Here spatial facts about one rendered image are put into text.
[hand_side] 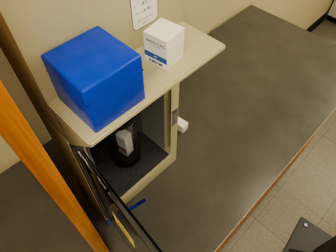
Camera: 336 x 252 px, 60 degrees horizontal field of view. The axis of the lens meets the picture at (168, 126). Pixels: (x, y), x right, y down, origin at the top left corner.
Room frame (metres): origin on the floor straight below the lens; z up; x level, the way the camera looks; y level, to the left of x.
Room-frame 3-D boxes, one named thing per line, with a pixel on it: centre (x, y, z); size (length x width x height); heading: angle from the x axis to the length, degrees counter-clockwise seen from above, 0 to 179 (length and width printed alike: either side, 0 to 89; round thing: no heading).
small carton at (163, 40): (0.42, 0.01, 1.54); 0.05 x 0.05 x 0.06; 53
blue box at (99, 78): (0.32, 0.11, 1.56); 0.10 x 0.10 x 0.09; 45
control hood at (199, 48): (0.38, 0.04, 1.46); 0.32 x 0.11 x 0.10; 135
